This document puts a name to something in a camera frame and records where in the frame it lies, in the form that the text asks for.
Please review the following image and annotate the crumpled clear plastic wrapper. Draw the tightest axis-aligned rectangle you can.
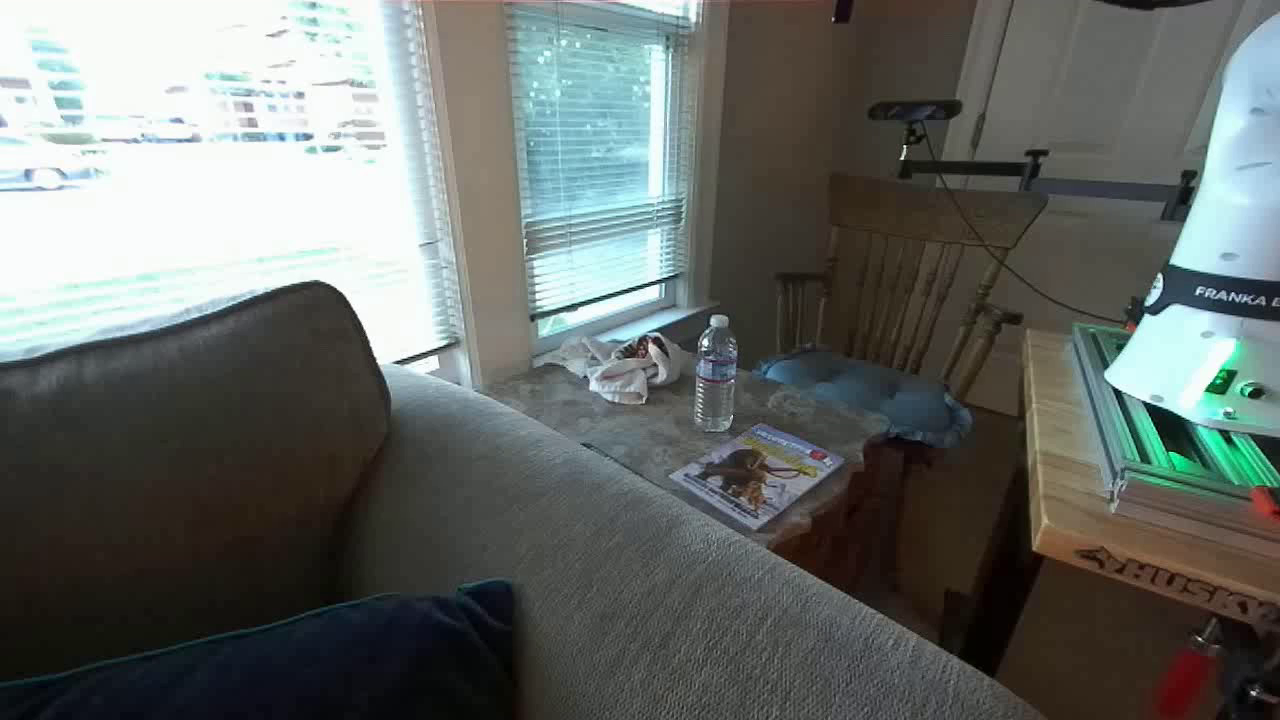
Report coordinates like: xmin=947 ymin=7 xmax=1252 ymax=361
xmin=554 ymin=332 xmax=693 ymax=410

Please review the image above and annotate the stone top side table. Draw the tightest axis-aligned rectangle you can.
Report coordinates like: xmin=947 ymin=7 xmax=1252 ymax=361
xmin=484 ymin=357 xmax=898 ymax=593

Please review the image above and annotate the clear plastic water bottle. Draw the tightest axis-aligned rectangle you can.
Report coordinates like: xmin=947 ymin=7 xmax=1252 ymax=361
xmin=693 ymin=312 xmax=744 ymax=436

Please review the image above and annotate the magazine with animal cover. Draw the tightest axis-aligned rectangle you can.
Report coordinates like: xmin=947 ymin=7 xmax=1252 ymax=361
xmin=668 ymin=419 xmax=848 ymax=538

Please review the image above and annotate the narrow window with blinds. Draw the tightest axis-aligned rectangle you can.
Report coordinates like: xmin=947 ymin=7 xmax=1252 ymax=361
xmin=505 ymin=0 xmax=702 ymax=339

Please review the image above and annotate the grey fabric sofa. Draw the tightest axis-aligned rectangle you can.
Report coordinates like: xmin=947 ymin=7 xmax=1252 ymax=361
xmin=327 ymin=363 xmax=1047 ymax=720

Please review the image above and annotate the blue chair seat cushion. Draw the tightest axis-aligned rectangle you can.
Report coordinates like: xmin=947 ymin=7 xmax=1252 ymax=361
xmin=754 ymin=347 xmax=978 ymax=451

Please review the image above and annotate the wooden spindle chair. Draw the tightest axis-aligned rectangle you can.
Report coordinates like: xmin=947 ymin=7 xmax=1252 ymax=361
xmin=768 ymin=173 xmax=1053 ymax=603

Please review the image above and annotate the navy blue throw pillow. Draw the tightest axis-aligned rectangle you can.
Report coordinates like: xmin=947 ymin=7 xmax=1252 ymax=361
xmin=0 ymin=576 xmax=526 ymax=720

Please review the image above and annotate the wooden Husky workbench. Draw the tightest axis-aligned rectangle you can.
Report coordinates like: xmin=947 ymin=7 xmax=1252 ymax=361
xmin=1019 ymin=329 xmax=1280 ymax=633

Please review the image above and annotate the grey sofa back cushion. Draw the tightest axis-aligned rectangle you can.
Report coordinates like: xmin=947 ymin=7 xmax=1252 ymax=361
xmin=0 ymin=278 xmax=395 ymax=683

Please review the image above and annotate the large window with blinds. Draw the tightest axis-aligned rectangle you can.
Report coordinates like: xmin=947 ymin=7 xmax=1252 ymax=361
xmin=0 ymin=0 xmax=467 ymax=377

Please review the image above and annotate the white panel door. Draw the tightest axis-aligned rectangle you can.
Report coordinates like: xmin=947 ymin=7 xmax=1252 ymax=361
xmin=942 ymin=0 xmax=1266 ymax=187

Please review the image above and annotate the red clamp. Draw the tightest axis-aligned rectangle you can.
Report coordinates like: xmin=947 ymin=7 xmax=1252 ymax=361
xmin=1148 ymin=616 xmax=1233 ymax=720

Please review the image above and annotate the black exterior camera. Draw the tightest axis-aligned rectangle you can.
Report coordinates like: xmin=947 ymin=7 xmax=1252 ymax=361
xmin=869 ymin=96 xmax=963 ymax=128

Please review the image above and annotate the thin black camera cable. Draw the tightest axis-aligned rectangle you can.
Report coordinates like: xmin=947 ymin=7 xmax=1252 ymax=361
xmin=928 ymin=142 xmax=1137 ymax=332

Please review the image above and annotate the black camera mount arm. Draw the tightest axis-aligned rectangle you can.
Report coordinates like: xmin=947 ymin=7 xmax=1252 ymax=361
xmin=892 ymin=122 xmax=1202 ymax=226

